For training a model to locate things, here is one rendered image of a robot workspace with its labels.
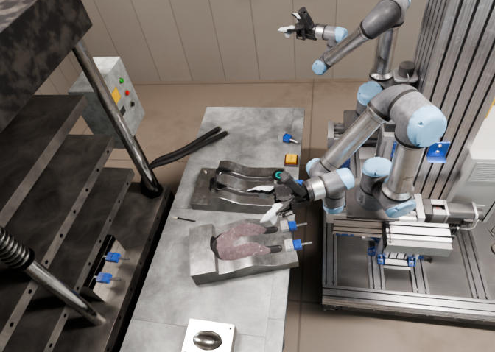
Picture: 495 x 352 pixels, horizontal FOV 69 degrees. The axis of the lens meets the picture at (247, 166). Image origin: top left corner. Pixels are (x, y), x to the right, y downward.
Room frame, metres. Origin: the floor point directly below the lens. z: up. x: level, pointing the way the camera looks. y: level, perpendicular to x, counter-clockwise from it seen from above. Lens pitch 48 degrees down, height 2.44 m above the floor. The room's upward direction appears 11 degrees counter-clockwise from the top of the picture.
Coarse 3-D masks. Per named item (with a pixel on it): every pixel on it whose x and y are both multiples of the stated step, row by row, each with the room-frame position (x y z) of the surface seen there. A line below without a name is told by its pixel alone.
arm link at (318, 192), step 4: (308, 180) 0.75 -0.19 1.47; (312, 180) 0.74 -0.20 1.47; (316, 180) 0.74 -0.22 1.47; (320, 180) 0.73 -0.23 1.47; (312, 184) 0.72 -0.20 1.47; (316, 184) 0.72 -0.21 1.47; (320, 184) 0.72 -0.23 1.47; (312, 188) 0.71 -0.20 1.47; (316, 188) 0.71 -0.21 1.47; (320, 188) 0.71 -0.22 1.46; (324, 188) 0.71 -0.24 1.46; (312, 192) 0.70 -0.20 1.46; (316, 192) 0.70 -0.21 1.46; (320, 192) 0.70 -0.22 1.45; (324, 192) 0.70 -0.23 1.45; (316, 196) 0.69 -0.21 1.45; (320, 196) 0.69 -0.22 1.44; (324, 196) 0.70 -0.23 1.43
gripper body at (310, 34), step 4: (300, 20) 1.82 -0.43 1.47; (296, 24) 1.79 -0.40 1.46; (300, 24) 1.78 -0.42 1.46; (316, 24) 1.73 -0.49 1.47; (304, 28) 1.75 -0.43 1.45; (312, 28) 1.74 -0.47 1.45; (296, 32) 1.79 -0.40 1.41; (300, 32) 1.78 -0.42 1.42; (304, 32) 1.75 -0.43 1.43; (308, 32) 1.76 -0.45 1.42; (312, 32) 1.71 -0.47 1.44; (296, 36) 1.79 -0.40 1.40; (300, 36) 1.77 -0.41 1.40; (304, 36) 1.75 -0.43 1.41; (308, 36) 1.76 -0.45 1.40; (312, 36) 1.74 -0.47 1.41; (304, 40) 1.75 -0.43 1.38; (316, 40) 1.73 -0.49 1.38
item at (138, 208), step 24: (168, 192) 1.42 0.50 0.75; (120, 216) 1.28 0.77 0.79; (144, 216) 1.25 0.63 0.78; (120, 240) 1.12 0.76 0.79; (144, 240) 1.09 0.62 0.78; (120, 288) 0.84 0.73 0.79; (72, 312) 0.76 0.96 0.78; (120, 312) 0.72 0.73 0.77; (72, 336) 0.65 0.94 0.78; (96, 336) 0.63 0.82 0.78
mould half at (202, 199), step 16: (208, 176) 1.39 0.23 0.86; (224, 176) 1.30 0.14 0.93; (272, 176) 1.27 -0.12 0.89; (208, 192) 1.27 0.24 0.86; (224, 192) 1.19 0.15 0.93; (192, 208) 1.22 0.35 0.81; (208, 208) 1.19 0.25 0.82; (224, 208) 1.16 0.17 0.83; (240, 208) 1.13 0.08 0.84; (256, 208) 1.10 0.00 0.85
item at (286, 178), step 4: (284, 172) 0.74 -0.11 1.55; (288, 172) 0.74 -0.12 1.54; (280, 176) 0.73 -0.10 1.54; (284, 176) 0.72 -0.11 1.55; (288, 176) 0.72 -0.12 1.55; (284, 180) 0.71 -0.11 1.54; (288, 180) 0.71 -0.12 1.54; (292, 180) 0.71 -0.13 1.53; (296, 180) 0.74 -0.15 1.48; (288, 184) 0.70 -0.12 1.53; (292, 184) 0.70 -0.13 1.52; (296, 184) 0.71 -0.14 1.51; (300, 184) 0.74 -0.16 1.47; (292, 188) 0.70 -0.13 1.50; (296, 188) 0.70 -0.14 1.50; (300, 188) 0.70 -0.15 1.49; (296, 192) 0.70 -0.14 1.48; (300, 192) 0.70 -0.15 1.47; (304, 192) 0.70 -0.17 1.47; (300, 196) 0.70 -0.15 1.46
